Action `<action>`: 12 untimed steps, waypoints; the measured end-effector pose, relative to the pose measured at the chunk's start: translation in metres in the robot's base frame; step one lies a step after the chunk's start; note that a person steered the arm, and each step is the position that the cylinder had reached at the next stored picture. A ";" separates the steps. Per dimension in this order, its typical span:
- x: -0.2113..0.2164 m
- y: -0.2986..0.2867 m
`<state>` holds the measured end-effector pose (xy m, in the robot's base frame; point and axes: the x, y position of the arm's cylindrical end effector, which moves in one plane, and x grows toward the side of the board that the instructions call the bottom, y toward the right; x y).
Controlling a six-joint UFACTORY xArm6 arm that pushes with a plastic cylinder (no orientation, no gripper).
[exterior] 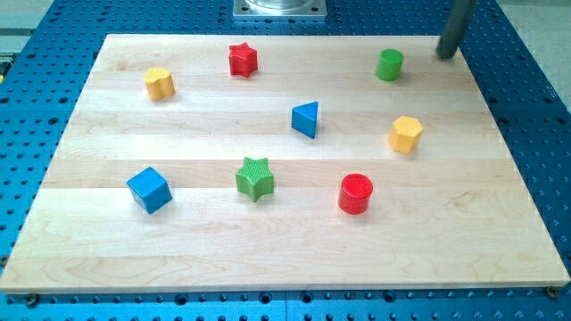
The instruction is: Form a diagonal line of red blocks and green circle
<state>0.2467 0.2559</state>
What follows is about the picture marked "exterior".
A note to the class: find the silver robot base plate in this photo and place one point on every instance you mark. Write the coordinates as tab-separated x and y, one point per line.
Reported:
268	9

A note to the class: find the green star block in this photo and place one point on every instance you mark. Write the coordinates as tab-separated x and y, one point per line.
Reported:
255	178

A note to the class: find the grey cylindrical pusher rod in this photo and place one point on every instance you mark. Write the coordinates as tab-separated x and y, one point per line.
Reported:
455	28

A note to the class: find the yellow heart block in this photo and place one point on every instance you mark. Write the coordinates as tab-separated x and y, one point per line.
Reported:
159	83

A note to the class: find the red star block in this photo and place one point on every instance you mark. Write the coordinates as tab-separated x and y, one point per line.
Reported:
243	60

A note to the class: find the red cylinder block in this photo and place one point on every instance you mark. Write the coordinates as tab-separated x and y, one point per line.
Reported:
355	193

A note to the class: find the yellow hexagon block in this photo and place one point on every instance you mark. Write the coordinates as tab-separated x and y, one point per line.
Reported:
405	134

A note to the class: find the wooden board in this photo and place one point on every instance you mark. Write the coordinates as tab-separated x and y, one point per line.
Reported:
453	213

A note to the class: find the blue triangle block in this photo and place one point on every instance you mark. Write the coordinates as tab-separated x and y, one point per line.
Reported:
304	118

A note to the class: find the green cylinder block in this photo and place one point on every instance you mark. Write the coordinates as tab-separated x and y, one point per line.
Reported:
389	64

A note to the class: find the blue cube block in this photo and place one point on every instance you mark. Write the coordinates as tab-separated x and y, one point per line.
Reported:
149	189

